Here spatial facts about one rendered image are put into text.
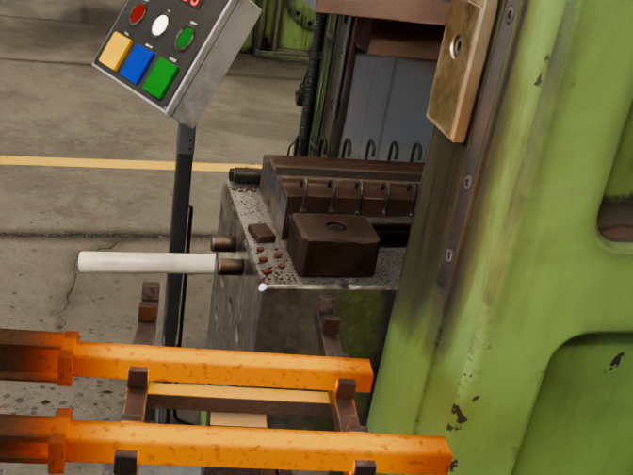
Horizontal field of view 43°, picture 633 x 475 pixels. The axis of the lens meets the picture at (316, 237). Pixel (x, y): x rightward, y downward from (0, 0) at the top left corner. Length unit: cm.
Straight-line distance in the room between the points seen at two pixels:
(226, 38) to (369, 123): 35
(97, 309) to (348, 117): 148
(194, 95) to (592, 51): 97
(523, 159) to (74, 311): 208
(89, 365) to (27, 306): 196
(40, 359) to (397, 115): 90
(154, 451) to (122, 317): 201
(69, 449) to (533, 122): 55
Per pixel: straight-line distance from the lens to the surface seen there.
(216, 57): 166
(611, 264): 99
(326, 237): 116
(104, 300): 282
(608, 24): 86
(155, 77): 170
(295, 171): 133
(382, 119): 153
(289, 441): 75
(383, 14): 119
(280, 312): 117
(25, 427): 75
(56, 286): 290
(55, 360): 85
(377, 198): 129
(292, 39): 613
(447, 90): 101
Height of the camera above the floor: 148
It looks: 26 degrees down
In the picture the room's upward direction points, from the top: 10 degrees clockwise
